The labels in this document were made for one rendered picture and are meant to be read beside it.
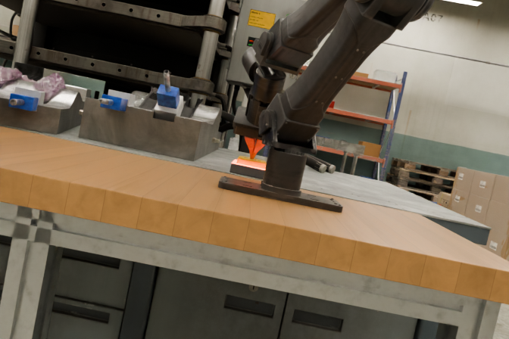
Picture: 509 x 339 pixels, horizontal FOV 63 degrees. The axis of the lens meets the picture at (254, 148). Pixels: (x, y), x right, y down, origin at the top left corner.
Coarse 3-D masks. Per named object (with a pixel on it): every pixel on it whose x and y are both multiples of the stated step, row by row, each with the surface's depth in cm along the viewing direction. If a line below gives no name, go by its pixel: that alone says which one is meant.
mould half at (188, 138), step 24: (144, 96) 119; (96, 120) 90; (120, 120) 90; (144, 120) 90; (192, 120) 90; (216, 120) 117; (120, 144) 90; (144, 144) 90; (168, 144) 90; (192, 144) 90; (216, 144) 130
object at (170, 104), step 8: (168, 72) 84; (168, 80) 85; (160, 88) 88; (168, 88) 87; (176, 88) 89; (160, 96) 88; (168, 96) 88; (176, 96) 88; (160, 104) 91; (168, 104) 90; (176, 104) 90; (160, 112) 91; (168, 112) 90; (176, 112) 90; (168, 120) 93
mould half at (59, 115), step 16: (16, 80) 101; (0, 96) 86; (64, 96) 102; (80, 96) 112; (0, 112) 84; (16, 112) 85; (32, 112) 85; (48, 112) 86; (64, 112) 92; (32, 128) 86; (48, 128) 86; (64, 128) 96
